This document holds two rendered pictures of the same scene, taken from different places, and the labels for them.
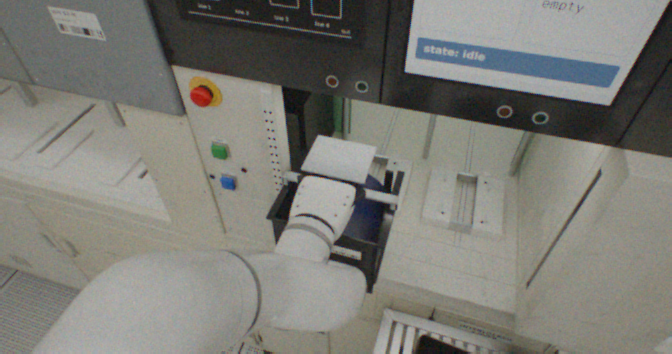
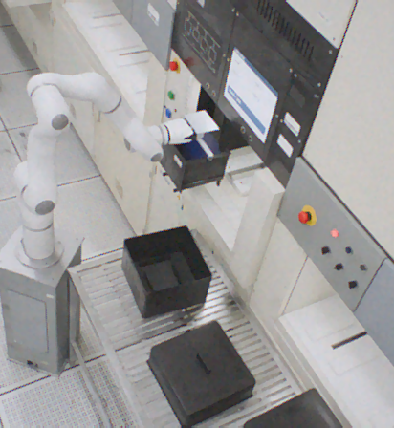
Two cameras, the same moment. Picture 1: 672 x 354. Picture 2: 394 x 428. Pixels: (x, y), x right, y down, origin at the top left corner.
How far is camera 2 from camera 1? 1.89 m
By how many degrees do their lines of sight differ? 25
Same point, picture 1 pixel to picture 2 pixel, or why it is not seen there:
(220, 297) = (107, 92)
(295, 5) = (205, 51)
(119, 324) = (90, 77)
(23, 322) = not seen: hidden behind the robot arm
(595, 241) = (249, 204)
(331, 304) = (139, 139)
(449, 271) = (232, 229)
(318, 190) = (179, 123)
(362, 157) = (208, 127)
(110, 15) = (163, 18)
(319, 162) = (191, 117)
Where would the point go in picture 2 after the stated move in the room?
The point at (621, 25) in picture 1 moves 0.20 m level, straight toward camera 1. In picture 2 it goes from (266, 112) to (207, 112)
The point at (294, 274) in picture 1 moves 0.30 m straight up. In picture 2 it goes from (134, 120) to (141, 49)
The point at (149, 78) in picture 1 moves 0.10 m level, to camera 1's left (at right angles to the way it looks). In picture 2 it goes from (163, 48) to (146, 36)
